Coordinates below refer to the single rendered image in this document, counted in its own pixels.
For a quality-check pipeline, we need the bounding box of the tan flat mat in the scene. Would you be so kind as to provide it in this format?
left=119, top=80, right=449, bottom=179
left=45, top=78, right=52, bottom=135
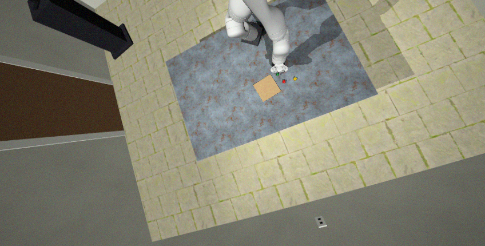
left=253, top=75, right=281, bottom=102

